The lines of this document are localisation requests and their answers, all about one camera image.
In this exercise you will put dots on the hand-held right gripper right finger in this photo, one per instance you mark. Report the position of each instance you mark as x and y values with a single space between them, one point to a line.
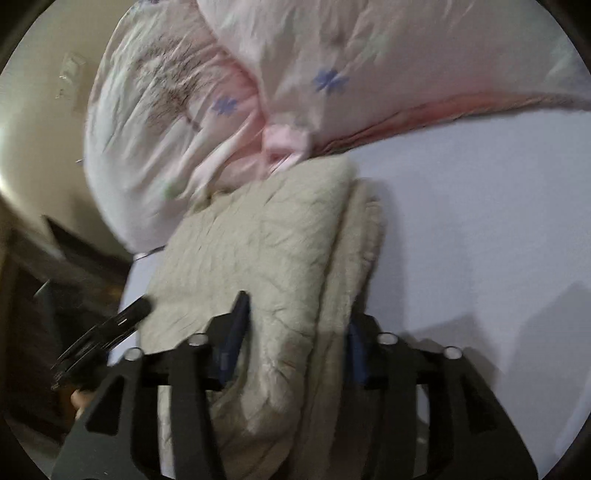
356 351

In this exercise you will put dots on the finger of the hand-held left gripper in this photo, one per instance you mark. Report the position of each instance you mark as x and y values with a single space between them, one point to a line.
121 321

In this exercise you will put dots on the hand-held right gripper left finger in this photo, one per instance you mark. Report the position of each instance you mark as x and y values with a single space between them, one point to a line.
233 333

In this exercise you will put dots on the beige fleece garment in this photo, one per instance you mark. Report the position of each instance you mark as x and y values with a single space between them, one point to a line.
277 258

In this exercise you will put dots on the person's left hand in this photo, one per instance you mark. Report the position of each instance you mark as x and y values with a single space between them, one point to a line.
81 400

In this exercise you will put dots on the dark wooden furniture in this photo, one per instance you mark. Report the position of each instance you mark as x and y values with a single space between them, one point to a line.
51 304

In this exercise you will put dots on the white bed sheet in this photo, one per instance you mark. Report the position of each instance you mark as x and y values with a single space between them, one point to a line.
471 240

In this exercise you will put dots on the pink floral quilt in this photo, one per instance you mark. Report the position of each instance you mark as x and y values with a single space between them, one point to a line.
286 92

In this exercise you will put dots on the white wall switch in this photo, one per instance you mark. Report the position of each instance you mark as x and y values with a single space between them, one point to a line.
69 74

